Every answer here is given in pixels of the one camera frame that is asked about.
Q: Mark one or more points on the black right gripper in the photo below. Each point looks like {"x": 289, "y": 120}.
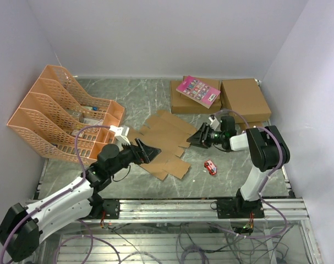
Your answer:
{"x": 200, "y": 138}

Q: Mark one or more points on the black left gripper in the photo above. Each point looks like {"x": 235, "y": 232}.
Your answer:
{"x": 141, "y": 153}

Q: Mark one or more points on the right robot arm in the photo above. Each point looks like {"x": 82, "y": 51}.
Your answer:
{"x": 267, "y": 148}

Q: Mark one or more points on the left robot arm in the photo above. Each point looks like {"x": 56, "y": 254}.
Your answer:
{"x": 24, "y": 228}

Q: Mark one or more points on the closed cardboard box under book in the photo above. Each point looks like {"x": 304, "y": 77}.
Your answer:
{"x": 181, "y": 104}

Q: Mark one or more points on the large closed cardboard box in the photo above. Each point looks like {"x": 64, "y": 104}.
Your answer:
{"x": 245, "y": 97}

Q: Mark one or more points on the red toy ambulance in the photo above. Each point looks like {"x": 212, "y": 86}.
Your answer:
{"x": 211, "y": 167}

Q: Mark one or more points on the pink book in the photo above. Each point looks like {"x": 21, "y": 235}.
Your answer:
{"x": 205, "y": 92}

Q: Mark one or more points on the orange plastic file organizer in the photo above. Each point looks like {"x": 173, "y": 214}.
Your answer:
{"x": 60, "y": 120}

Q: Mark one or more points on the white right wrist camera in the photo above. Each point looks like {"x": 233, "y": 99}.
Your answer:
{"x": 214, "y": 123}

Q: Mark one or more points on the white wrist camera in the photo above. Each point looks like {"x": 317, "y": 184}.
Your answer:
{"x": 214, "y": 123}
{"x": 120, "y": 134}

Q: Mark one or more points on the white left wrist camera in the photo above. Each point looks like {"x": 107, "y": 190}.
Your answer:
{"x": 120, "y": 134}

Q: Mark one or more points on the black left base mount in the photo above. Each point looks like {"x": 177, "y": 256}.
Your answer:
{"x": 111, "y": 208}

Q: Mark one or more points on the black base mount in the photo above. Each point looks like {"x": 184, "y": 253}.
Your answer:
{"x": 238, "y": 208}
{"x": 111, "y": 208}

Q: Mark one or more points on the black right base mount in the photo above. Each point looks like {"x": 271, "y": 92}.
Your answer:
{"x": 238, "y": 208}

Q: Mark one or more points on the aluminium mounting rail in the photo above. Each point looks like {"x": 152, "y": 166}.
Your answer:
{"x": 189, "y": 210}

